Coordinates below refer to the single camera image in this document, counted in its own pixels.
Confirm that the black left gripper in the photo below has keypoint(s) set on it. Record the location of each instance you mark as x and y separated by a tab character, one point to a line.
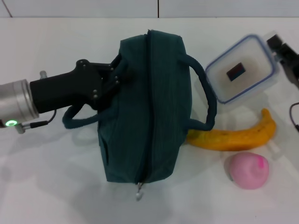
70	88

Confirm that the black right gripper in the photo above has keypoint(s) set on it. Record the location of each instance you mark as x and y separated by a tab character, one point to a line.
294	70

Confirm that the clear blue-rimmed food container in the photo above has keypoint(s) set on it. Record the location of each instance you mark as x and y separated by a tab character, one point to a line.
243	70

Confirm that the dark teal lunch bag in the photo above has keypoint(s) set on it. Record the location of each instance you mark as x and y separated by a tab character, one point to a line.
149	105

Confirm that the yellow banana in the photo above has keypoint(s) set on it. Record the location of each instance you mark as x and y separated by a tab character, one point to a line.
233	140

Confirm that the pink peach toy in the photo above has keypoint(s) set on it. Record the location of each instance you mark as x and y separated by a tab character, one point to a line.
243	172

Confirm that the left gripper silver connector plug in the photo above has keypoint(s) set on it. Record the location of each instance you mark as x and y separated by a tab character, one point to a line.
43	74

